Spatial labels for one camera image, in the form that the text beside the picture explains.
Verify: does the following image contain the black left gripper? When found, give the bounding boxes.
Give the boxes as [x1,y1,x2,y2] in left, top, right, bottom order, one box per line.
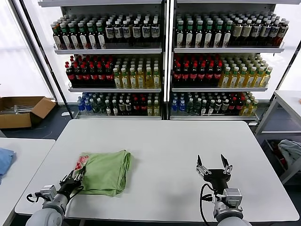
[58,166,87,197]

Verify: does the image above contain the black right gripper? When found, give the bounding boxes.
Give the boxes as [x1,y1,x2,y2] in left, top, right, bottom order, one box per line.
[195,154,234,193]

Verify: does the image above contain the light green polo shirt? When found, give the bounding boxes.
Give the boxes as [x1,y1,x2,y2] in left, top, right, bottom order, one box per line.
[70,149,132,197]

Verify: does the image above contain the grey white clothes pile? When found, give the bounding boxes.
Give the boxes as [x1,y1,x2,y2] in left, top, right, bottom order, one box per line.
[277,139,301,165]

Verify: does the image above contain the cola bottle red cap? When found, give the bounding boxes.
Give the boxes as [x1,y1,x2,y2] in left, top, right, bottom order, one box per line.
[173,62,182,87]
[81,63,90,87]
[132,97,140,116]
[228,97,237,115]
[97,63,106,87]
[89,63,98,87]
[73,62,83,87]
[65,61,75,87]
[197,62,206,87]
[139,97,147,116]
[104,63,114,87]
[235,97,244,115]
[206,62,214,87]
[213,62,223,87]
[189,62,198,87]
[181,62,190,87]

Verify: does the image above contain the folded blue cloth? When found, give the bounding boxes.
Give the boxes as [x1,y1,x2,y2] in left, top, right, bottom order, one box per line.
[0,147,16,182]

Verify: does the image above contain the brown cardboard box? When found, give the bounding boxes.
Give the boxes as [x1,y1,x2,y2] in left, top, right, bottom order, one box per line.
[0,96,56,129]

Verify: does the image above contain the plastic wrapped metal parts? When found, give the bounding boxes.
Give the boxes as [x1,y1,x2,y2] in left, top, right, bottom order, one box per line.
[0,105,32,116]

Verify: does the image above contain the grey metal shelving unit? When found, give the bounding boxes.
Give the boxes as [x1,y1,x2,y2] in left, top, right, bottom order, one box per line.
[37,0,166,121]
[166,0,285,125]

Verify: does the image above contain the dark tea bottle green cap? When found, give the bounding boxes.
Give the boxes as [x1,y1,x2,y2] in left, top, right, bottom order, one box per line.
[78,22,88,49]
[203,20,213,49]
[185,20,194,49]
[213,20,223,48]
[96,21,106,49]
[175,20,185,49]
[60,23,71,49]
[194,20,204,49]
[222,20,232,48]
[67,22,79,49]
[52,23,62,49]
[87,22,97,49]

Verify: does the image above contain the dark bottle beige label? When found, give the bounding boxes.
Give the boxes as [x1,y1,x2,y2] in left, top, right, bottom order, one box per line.
[241,19,253,46]
[231,19,244,46]

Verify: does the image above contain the dark bottle blue white label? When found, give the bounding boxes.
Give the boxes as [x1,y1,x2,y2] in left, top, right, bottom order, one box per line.
[250,19,262,45]
[269,20,280,45]
[122,20,132,45]
[104,20,115,45]
[113,20,123,45]
[131,20,141,45]
[141,20,151,45]
[150,19,160,45]
[259,19,271,45]

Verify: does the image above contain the red drink bottle white cap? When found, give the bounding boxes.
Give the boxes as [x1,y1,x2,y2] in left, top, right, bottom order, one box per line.
[277,20,289,47]

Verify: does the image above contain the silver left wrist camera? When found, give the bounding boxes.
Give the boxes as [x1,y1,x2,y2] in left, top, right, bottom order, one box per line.
[40,185,57,201]

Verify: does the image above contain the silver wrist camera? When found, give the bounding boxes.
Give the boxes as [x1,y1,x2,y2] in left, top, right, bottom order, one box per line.
[223,188,243,208]
[40,185,57,201]

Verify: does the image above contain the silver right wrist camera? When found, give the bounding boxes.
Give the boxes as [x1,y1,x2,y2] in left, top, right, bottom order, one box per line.
[223,188,243,208]

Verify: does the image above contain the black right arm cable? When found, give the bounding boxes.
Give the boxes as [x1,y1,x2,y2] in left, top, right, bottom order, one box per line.
[199,183,218,223]

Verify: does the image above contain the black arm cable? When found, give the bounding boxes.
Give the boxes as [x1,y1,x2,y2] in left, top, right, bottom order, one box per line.
[199,183,218,223]
[25,192,42,203]

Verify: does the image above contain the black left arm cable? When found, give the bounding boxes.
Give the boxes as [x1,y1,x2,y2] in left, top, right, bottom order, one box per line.
[25,192,42,203]

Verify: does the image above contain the white frame storage cart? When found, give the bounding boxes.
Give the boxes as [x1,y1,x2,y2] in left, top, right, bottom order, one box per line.
[261,138,301,186]

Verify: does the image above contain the grey frame side table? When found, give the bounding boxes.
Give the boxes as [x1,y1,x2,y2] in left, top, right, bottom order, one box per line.
[255,89,301,142]

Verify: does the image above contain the black metal window post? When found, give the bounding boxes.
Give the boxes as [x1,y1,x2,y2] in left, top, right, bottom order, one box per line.
[18,0,75,118]
[283,43,301,82]

